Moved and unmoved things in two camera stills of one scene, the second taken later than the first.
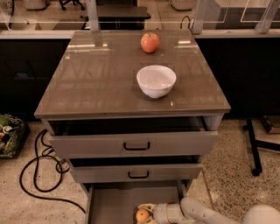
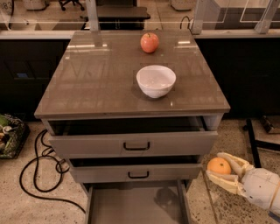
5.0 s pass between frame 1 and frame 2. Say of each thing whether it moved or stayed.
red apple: stayed
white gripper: moved
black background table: stayed
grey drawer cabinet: stayed
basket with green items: stayed
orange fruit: moved
